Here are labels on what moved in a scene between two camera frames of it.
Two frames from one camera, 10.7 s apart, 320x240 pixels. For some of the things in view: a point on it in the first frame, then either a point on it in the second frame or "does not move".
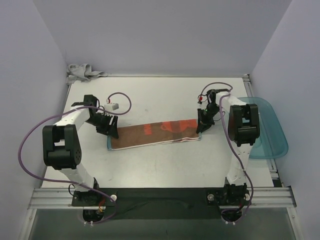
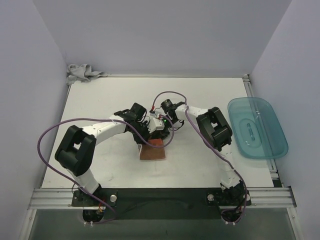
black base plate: x=161 y=203 does not move
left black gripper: x=107 y=122 -> x=141 y=133
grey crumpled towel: x=82 y=72 does not move
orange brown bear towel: x=140 y=135 -> x=148 y=153
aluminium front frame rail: x=61 y=198 does not move
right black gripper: x=204 y=122 -> x=164 y=132
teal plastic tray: x=272 y=143 does not move
